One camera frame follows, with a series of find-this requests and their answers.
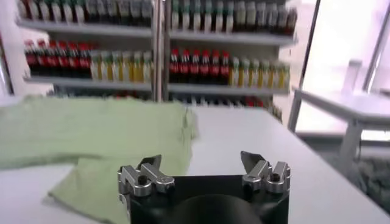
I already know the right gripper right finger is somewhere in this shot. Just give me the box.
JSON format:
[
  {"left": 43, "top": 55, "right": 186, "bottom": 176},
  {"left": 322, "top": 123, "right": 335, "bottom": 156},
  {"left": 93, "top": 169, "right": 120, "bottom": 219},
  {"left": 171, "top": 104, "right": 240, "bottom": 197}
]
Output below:
[{"left": 239, "top": 150, "right": 291, "bottom": 195}]

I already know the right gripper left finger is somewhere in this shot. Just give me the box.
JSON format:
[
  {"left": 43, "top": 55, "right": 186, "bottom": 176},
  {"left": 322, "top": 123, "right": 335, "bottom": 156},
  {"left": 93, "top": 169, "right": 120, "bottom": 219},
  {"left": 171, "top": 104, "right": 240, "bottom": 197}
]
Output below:
[{"left": 117, "top": 154, "right": 176, "bottom": 198}]

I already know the light green t-shirt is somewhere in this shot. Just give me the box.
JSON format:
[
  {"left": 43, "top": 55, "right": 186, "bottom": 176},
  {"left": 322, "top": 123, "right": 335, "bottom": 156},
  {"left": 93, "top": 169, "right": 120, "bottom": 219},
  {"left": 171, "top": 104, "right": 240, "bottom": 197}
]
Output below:
[{"left": 0, "top": 94, "right": 199, "bottom": 224}]

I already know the yellow juice bottle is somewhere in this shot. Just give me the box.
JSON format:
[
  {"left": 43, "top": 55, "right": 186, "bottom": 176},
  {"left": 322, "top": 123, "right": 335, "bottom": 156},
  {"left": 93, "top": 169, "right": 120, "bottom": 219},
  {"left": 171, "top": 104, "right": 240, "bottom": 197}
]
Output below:
[
  {"left": 90, "top": 51, "right": 102, "bottom": 80},
  {"left": 249, "top": 59, "right": 261, "bottom": 88},
  {"left": 269, "top": 61, "right": 280, "bottom": 89},
  {"left": 239, "top": 58, "right": 250, "bottom": 87},
  {"left": 230, "top": 57, "right": 241, "bottom": 86},
  {"left": 259, "top": 60, "right": 271, "bottom": 88},
  {"left": 112, "top": 51, "right": 124, "bottom": 82},
  {"left": 101, "top": 51, "right": 113, "bottom": 81},
  {"left": 122, "top": 51, "right": 134, "bottom": 82},
  {"left": 278, "top": 63, "right": 291, "bottom": 89},
  {"left": 133, "top": 51, "right": 144, "bottom": 83}
]

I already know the white side table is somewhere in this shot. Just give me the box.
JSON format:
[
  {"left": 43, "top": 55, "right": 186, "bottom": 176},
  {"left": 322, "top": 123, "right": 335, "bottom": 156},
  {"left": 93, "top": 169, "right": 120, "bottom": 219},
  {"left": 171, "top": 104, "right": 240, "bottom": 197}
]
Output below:
[{"left": 288, "top": 86, "right": 390, "bottom": 171}]

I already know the red-capped cola bottle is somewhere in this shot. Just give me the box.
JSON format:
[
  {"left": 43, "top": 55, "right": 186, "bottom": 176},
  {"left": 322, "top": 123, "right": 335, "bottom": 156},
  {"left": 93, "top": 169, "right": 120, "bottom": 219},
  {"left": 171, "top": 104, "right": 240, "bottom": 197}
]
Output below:
[
  {"left": 57, "top": 41, "right": 69, "bottom": 77},
  {"left": 77, "top": 42, "right": 91, "bottom": 79},
  {"left": 47, "top": 40, "right": 59, "bottom": 77},
  {"left": 219, "top": 51, "right": 231, "bottom": 85},
  {"left": 24, "top": 39, "right": 37, "bottom": 76},
  {"left": 200, "top": 49, "right": 211, "bottom": 85},
  {"left": 210, "top": 50, "right": 221, "bottom": 85},
  {"left": 67, "top": 41, "right": 79, "bottom": 78},
  {"left": 190, "top": 49, "right": 201, "bottom": 84},
  {"left": 179, "top": 48, "right": 191, "bottom": 83},
  {"left": 35, "top": 39, "right": 48, "bottom": 77},
  {"left": 169, "top": 48, "right": 180, "bottom": 83}
]

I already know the grey beverage shelf unit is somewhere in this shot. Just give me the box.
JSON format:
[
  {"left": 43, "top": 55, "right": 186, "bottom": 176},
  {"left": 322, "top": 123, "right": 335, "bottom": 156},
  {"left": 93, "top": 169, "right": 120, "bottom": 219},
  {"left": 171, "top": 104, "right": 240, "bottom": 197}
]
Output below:
[
  {"left": 163, "top": 0, "right": 299, "bottom": 122},
  {"left": 15, "top": 0, "right": 163, "bottom": 103}
]

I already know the white-capped dark labelled bottle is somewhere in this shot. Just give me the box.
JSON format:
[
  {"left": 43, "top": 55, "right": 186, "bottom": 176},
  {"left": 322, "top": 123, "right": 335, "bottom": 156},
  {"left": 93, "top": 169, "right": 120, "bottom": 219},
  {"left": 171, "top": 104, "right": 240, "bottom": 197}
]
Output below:
[
  {"left": 266, "top": 2, "right": 278, "bottom": 34},
  {"left": 118, "top": 0, "right": 131, "bottom": 26},
  {"left": 96, "top": 0, "right": 108, "bottom": 24},
  {"left": 276, "top": 4, "right": 288, "bottom": 35},
  {"left": 255, "top": 1, "right": 268, "bottom": 33},
  {"left": 245, "top": 0, "right": 257, "bottom": 33},
  {"left": 234, "top": 0, "right": 246, "bottom": 33},
  {"left": 141, "top": 0, "right": 153, "bottom": 27},
  {"left": 130, "top": 0, "right": 142, "bottom": 26}
]

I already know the green-capped brown tea bottle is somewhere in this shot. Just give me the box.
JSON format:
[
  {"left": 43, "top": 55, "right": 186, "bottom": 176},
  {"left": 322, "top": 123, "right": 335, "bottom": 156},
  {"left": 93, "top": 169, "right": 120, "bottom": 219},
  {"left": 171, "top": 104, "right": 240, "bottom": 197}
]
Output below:
[
  {"left": 62, "top": 0, "right": 74, "bottom": 23},
  {"left": 38, "top": 0, "right": 51, "bottom": 21},
  {"left": 191, "top": 0, "right": 203, "bottom": 32},
  {"left": 213, "top": 0, "right": 225, "bottom": 33},
  {"left": 17, "top": 0, "right": 29, "bottom": 19},
  {"left": 50, "top": 0, "right": 63, "bottom": 23},
  {"left": 202, "top": 0, "right": 214, "bottom": 32},
  {"left": 27, "top": 0, "right": 40, "bottom": 21},
  {"left": 224, "top": 0, "right": 235, "bottom": 33},
  {"left": 170, "top": 0, "right": 181, "bottom": 30},
  {"left": 180, "top": 0, "right": 192, "bottom": 31},
  {"left": 73, "top": 0, "right": 85, "bottom": 24}
]

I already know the black frame pole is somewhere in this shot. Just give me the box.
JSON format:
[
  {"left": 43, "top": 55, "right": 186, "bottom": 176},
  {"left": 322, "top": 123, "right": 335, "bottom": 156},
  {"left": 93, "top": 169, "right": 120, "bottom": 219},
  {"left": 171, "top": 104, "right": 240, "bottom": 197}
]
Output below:
[
  {"left": 299, "top": 0, "right": 321, "bottom": 89},
  {"left": 0, "top": 33, "right": 15, "bottom": 96}
]

